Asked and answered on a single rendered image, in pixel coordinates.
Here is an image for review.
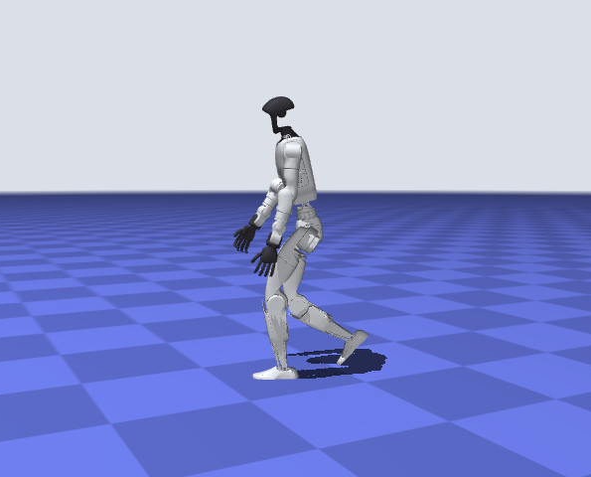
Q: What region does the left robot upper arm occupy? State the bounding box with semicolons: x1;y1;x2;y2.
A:
278;142;302;203

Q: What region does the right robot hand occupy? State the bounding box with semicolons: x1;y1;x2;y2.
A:
233;214;262;253

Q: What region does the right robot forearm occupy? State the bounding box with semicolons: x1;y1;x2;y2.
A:
254;187;278;227

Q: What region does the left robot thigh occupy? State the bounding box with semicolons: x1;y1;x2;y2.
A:
265;226;321;309

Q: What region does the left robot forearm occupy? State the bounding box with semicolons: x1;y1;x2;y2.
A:
270;189;293;244

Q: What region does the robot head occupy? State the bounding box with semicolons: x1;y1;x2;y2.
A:
262;96;300;142

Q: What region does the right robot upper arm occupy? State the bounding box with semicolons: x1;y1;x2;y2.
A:
270;170;285;194

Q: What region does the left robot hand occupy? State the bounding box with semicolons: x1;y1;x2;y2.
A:
251;232;282;277

